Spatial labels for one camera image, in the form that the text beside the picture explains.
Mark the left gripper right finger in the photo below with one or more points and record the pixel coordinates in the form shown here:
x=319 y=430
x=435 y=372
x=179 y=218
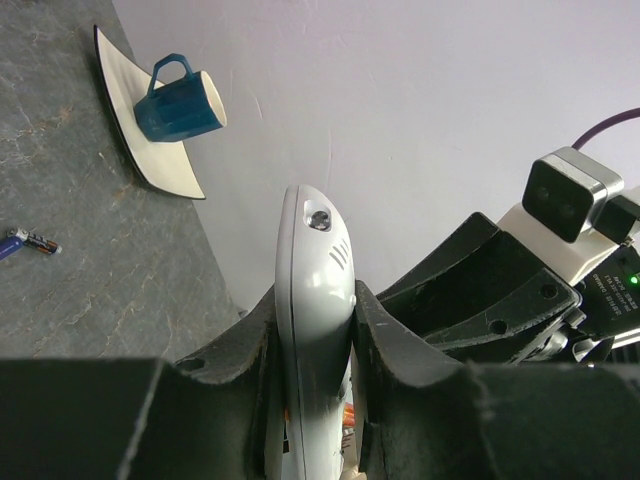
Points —
x=406 y=397

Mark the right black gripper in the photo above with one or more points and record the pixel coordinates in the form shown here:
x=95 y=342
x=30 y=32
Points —
x=480 y=264

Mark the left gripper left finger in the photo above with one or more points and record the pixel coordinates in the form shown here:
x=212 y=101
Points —
x=235 y=404

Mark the white remote control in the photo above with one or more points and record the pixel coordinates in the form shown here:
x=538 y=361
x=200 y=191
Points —
x=315 y=299

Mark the red yellow battery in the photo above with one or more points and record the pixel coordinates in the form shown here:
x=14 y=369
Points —
x=348 y=417

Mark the black battery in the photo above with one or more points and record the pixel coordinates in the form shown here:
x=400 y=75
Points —
x=34 y=241

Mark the purple battery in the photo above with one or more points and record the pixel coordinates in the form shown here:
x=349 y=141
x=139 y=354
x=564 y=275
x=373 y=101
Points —
x=9 y=246

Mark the dark blue mug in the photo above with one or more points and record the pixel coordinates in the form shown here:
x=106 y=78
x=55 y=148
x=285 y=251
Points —
x=182 y=109

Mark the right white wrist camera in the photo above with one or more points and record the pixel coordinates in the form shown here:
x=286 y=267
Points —
x=574 y=213

